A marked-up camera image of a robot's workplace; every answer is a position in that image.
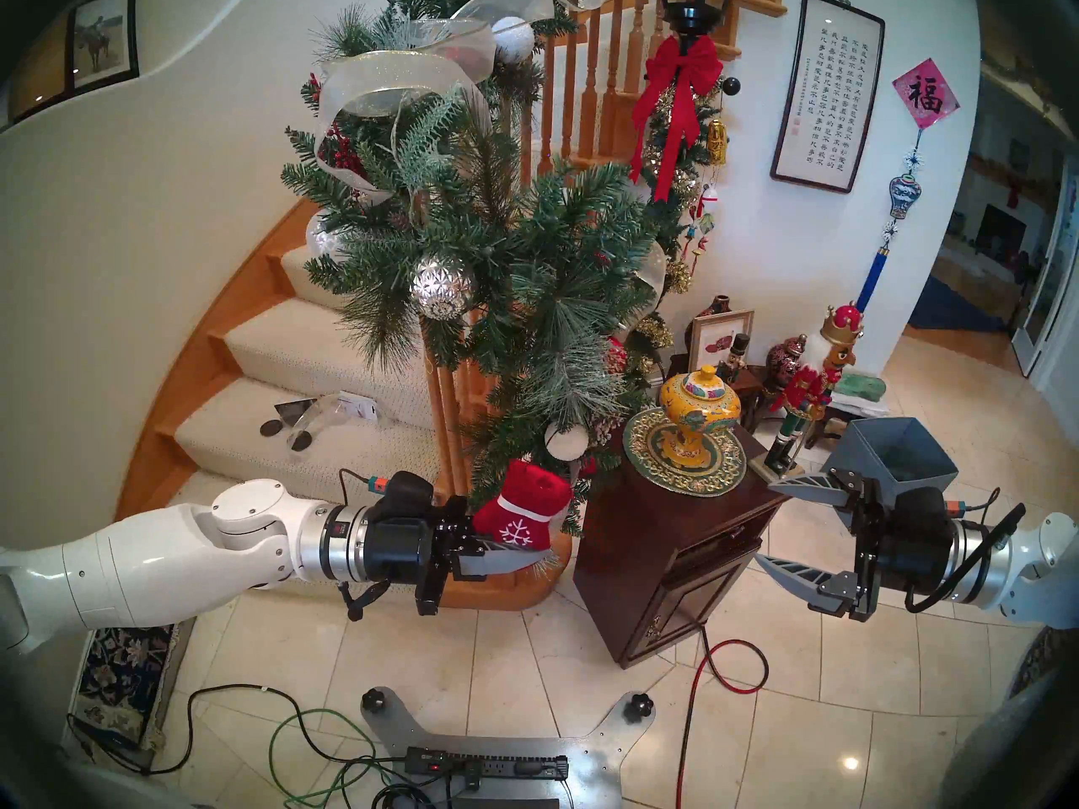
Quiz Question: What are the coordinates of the right gripper ribbed grey finger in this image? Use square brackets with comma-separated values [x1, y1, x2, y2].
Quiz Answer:
[769, 469, 869, 512]
[756, 555, 878, 621]

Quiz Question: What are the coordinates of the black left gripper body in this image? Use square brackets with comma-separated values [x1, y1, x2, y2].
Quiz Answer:
[367, 470, 448, 616]

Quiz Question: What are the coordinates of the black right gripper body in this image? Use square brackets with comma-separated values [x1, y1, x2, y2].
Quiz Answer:
[860, 485, 958, 604]

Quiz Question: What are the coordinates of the red mini stocking ornament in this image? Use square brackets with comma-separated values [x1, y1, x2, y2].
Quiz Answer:
[472, 459, 574, 551]

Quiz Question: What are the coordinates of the white glitter ball ornament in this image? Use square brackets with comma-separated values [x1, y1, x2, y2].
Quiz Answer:
[491, 15, 536, 65]
[544, 422, 589, 462]

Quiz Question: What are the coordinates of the silver faceted ball ornament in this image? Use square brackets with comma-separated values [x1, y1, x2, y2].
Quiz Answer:
[411, 254, 477, 321]

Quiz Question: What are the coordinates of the grey blue square bin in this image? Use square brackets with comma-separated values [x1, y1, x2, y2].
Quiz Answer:
[822, 417, 959, 513]

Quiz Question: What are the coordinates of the tall red nutcracker figure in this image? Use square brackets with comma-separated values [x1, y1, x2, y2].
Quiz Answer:
[749, 302, 865, 490]

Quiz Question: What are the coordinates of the dark red cloisonne jar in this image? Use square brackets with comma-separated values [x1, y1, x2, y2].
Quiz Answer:
[765, 335, 808, 388]

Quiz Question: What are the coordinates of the dark wooden cabinet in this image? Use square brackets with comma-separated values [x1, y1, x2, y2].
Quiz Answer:
[573, 420, 808, 669]

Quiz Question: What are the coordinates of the yellow porcelain lidded urn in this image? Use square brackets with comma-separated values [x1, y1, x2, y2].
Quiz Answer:
[659, 365, 742, 469]

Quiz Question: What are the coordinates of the clear plastic packaging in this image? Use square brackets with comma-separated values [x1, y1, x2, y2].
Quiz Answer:
[287, 390, 393, 446]

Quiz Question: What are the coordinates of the green gold decorative plate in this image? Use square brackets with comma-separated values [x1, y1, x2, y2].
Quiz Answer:
[623, 405, 749, 498]

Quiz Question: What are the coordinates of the small framed picture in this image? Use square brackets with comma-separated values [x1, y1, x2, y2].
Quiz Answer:
[689, 309, 755, 374]

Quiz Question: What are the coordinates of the dark ceramic vase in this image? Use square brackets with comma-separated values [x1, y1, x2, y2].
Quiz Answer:
[684, 295, 733, 353]

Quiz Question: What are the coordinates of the black power strip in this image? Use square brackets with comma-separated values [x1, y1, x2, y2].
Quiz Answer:
[405, 747, 570, 781]

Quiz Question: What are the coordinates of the carpeted wooden staircase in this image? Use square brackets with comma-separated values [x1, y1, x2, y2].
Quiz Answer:
[112, 196, 574, 612]

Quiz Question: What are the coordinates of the blue room rug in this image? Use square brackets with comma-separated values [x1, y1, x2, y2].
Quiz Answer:
[909, 276, 1004, 334]

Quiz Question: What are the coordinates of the green pine garland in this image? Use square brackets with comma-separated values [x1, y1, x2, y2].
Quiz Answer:
[281, 0, 675, 538]

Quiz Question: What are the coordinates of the white glass door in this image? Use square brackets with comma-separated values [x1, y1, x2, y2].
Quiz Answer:
[1010, 154, 1079, 378]

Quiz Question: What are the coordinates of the blue vase tassel hanging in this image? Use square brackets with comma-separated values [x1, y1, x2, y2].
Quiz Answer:
[856, 130, 928, 315]

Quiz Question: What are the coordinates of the black fireplace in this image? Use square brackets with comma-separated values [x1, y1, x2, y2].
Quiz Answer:
[978, 205, 1028, 256]

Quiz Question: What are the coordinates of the red berry sprig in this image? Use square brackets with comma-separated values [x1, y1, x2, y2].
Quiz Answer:
[308, 72, 368, 176]

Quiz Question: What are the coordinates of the framed Chinese calligraphy scroll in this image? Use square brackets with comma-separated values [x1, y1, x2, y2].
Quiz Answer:
[770, 0, 886, 195]

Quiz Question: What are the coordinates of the red diamond Fu paper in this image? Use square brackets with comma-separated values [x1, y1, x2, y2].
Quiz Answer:
[892, 57, 961, 131]

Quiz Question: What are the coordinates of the red velvet bow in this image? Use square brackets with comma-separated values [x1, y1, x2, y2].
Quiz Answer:
[630, 34, 724, 203]

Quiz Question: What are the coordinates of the sheer white gold-edged ribbon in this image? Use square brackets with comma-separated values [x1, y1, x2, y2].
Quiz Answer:
[314, 0, 668, 555]

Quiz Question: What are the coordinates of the wooden stair balustrade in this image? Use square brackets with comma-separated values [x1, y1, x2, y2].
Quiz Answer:
[424, 0, 831, 564]

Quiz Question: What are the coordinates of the framed horse photo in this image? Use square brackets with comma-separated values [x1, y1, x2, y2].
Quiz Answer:
[66, 0, 140, 96]

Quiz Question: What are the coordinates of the dark framed picture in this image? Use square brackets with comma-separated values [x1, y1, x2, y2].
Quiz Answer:
[7, 15, 72, 126]

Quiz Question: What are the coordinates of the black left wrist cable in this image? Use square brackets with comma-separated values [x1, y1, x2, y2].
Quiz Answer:
[337, 469, 397, 623]

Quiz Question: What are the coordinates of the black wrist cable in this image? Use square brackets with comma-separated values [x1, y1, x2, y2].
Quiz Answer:
[904, 479, 1028, 614]
[337, 469, 397, 623]

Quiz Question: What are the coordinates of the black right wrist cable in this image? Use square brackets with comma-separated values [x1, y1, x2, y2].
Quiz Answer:
[904, 479, 1028, 614]

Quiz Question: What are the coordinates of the red floor cable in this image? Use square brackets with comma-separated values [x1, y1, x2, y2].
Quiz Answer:
[674, 626, 770, 787]

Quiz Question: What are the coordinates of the green floor cable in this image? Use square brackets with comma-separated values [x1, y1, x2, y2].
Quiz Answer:
[268, 708, 397, 809]

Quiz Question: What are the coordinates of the black floor cable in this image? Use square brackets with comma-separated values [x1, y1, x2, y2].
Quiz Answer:
[67, 685, 405, 774]

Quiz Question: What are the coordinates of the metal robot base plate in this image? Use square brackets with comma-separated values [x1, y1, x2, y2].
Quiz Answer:
[361, 688, 657, 809]

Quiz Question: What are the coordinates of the colourful hanging ornament string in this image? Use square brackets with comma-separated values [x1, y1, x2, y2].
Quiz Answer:
[687, 184, 717, 277]

